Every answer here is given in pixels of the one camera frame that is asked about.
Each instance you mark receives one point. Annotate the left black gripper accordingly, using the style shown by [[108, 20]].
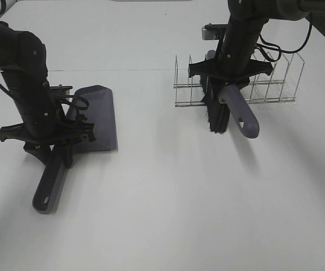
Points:
[[40, 135]]

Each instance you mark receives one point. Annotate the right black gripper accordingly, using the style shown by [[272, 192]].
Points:
[[231, 71]]

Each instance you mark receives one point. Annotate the purple hand brush black bristles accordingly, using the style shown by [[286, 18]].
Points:
[[224, 102]]

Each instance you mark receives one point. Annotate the purple plastic dustpan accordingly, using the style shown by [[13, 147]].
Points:
[[101, 113]]

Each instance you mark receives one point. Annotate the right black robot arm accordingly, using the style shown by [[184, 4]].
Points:
[[237, 39]]

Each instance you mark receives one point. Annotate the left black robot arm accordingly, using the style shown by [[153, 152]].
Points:
[[52, 119]]

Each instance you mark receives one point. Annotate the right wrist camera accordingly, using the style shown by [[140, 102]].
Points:
[[213, 31]]

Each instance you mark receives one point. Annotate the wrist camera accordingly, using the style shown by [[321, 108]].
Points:
[[61, 90], [213, 31]]

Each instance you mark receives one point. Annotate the metal wire rack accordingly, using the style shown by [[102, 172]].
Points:
[[280, 86]]

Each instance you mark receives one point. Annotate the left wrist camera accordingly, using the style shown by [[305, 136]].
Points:
[[61, 90]]

